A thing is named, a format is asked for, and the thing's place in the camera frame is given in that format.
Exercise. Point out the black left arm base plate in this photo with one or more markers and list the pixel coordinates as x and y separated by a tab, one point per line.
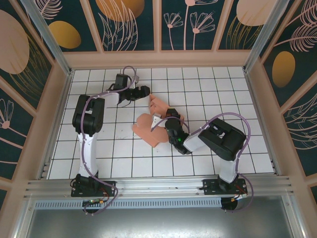
109	188

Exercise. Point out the aluminium side rail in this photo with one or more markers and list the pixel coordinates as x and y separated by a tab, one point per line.
275	167
46	169

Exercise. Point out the grey metal sheet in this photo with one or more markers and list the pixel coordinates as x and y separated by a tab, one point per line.
158	225

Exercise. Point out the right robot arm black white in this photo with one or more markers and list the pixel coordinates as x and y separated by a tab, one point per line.
223	138

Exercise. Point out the dark floral wall panel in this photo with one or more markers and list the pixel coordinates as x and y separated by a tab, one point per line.
304	136
148	29
81	15
12	136
297	49
178	37
15	37
232	37

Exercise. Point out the long aluminium frame rail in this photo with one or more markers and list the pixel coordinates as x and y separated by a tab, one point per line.
158	184

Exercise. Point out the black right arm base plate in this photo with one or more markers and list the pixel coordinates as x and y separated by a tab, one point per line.
210	188

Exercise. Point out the salmon pink cloth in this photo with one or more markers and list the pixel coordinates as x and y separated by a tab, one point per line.
148	134

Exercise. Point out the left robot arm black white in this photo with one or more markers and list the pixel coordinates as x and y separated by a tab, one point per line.
89	116

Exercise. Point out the aluminium corner post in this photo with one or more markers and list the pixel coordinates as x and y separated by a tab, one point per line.
267	29
47	37

